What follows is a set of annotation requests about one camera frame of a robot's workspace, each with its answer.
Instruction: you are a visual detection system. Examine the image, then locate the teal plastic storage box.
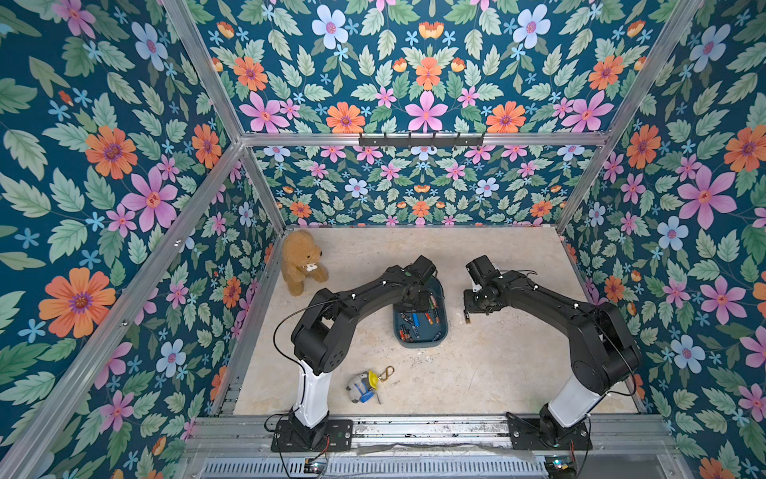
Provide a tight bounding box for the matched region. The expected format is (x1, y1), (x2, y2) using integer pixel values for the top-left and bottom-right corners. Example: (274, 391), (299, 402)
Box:
(393, 277), (449, 348)

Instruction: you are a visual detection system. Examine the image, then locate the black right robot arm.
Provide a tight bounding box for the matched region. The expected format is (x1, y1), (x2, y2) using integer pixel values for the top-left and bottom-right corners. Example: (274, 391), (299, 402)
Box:
(464, 267), (642, 429)

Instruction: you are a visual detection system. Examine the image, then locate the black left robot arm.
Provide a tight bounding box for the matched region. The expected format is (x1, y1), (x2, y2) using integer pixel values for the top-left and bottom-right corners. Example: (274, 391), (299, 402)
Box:
(290, 255), (437, 430)

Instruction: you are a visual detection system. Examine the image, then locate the brown teddy bear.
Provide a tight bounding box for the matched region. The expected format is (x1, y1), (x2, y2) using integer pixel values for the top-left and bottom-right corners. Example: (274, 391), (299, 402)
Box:
(280, 230), (329, 297)

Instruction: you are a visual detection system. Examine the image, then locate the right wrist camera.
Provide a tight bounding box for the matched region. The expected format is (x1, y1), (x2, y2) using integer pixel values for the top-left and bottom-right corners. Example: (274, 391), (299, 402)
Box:
(466, 255), (501, 289)

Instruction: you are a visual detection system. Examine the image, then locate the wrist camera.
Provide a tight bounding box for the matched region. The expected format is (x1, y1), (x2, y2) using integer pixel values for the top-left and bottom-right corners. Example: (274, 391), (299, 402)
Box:
(405, 255), (437, 283)
(466, 255), (501, 289)

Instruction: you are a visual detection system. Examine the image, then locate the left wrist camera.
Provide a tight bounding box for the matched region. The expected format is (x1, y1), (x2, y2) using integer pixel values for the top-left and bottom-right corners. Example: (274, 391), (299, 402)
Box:
(405, 255), (437, 283)

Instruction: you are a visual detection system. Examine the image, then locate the keychain toy with yellow cap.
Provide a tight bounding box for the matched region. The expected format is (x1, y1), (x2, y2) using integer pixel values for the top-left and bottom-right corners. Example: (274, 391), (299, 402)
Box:
(346, 365), (395, 404)

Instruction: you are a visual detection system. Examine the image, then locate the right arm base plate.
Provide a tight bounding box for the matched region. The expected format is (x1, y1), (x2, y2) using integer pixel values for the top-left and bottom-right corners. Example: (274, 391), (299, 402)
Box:
(506, 412), (592, 451)

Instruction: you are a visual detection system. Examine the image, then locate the black hook rail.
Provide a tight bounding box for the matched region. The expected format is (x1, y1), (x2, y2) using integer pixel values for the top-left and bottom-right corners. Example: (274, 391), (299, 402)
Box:
(357, 133), (485, 149)

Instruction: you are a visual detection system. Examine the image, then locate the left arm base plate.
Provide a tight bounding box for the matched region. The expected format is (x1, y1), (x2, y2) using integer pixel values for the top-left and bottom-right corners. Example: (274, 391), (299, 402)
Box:
(270, 418), (354, 453)

